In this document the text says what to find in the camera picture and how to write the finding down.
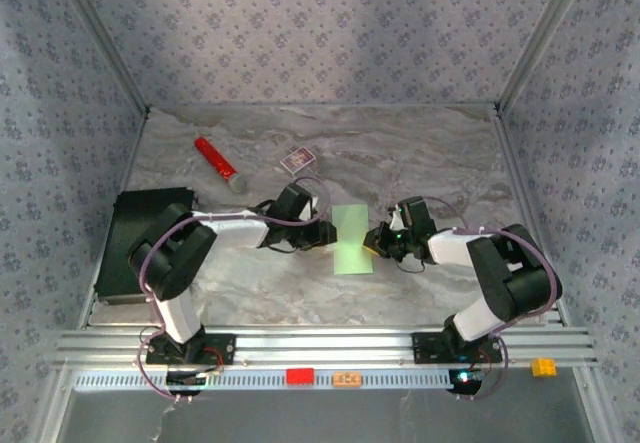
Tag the aluminium frame post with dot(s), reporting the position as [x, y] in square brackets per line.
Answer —
[541, 38]

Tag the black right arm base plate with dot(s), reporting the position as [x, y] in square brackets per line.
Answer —
[425, 349]

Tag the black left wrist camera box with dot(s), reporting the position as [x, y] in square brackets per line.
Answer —
[292, 200]

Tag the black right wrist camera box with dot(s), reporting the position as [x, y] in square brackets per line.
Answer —
[417, 215]

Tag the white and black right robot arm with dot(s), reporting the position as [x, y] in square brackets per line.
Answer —
[450, 248]

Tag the red block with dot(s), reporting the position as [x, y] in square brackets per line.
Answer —
[300, 377]

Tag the light green paper sheet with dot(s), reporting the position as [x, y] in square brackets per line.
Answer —
[352, 258]

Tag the black case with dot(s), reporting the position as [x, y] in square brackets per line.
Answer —
[120, 253]

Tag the aluminium mounting rail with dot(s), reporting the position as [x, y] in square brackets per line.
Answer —
[325, 348]

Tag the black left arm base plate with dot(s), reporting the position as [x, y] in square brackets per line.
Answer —
[222, 350]

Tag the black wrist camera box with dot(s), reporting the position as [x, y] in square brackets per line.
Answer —
[292, 200]
[417, 215]

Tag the yellow toy brick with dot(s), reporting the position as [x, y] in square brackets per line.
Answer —
[543, 367]

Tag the small purple card box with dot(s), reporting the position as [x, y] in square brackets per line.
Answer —
[298, 158]

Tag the orange tag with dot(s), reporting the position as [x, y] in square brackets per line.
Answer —
[347, 379]

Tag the red tube with grey cap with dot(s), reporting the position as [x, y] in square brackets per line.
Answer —
[215, 158]

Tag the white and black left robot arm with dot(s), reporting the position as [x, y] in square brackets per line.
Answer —
[235, 230]

